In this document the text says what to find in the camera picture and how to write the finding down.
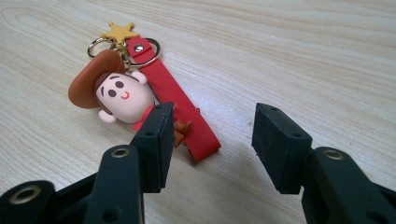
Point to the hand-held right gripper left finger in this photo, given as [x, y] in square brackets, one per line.
[121, 186]

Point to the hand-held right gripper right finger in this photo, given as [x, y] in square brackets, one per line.
[280, 146]

